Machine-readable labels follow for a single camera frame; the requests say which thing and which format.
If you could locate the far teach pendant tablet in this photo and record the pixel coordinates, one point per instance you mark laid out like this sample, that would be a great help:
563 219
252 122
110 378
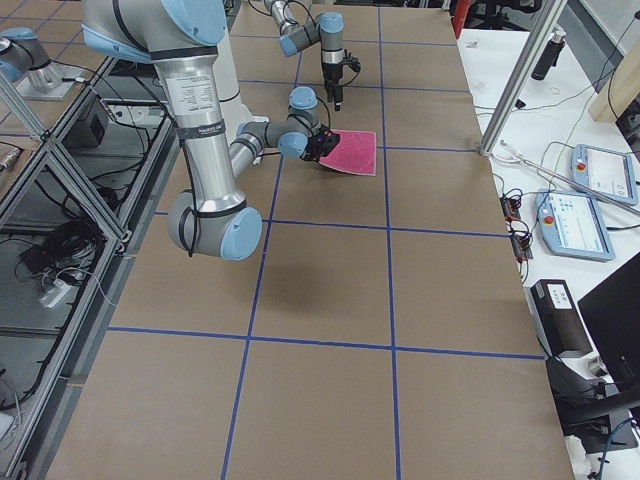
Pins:
606 171

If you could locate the aluminium frame rack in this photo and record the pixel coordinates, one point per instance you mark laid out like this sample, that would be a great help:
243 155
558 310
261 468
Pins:
74 207

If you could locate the black box with label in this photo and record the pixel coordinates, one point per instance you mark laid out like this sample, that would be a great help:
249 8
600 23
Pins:
562 327

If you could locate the near teach pendant tablet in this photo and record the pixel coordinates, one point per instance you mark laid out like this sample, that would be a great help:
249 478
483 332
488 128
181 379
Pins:
572 226

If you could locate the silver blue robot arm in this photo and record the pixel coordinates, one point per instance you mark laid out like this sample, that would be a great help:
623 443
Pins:
183 40
325 29

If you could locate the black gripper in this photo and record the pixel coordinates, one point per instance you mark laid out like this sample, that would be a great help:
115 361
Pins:
313 148
331 72

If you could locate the black computer monitor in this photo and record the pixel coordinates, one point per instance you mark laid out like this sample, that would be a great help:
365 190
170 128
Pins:
610 312

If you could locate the aluminium frame post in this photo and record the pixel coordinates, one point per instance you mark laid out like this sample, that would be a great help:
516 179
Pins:
532 49

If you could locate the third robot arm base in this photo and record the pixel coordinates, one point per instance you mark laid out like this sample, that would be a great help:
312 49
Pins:
25 62

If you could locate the black bottle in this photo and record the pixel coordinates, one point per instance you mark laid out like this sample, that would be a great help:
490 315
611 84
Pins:
549 56

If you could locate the metal grabber stick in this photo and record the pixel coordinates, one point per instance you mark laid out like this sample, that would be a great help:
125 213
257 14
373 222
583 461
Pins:
514 157

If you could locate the teach pendant tablet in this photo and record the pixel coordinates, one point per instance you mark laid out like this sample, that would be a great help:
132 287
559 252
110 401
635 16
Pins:
572 226
606 171

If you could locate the white power strip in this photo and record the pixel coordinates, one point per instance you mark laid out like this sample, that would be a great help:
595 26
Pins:
55 293

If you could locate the pink grey towel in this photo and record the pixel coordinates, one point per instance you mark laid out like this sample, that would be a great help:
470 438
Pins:
355 153

